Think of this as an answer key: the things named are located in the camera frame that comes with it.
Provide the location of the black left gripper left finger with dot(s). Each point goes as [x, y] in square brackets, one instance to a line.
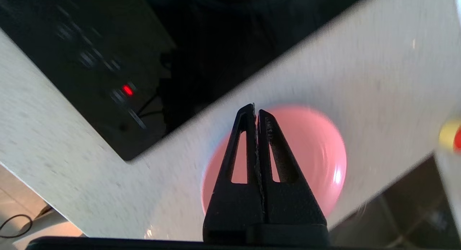
[234, 214]

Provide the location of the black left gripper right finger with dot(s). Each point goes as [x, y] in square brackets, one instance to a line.
[291, 214]

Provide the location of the pink plate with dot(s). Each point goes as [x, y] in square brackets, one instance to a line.
[317, 152]

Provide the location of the yellow orange dish soap bottle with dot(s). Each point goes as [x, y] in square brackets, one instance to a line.
[450, 134]

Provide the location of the stainless steel sink basin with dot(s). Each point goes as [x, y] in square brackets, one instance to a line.
[403, 214]

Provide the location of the black glass cooktop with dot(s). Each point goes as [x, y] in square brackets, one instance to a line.
[216, 34]

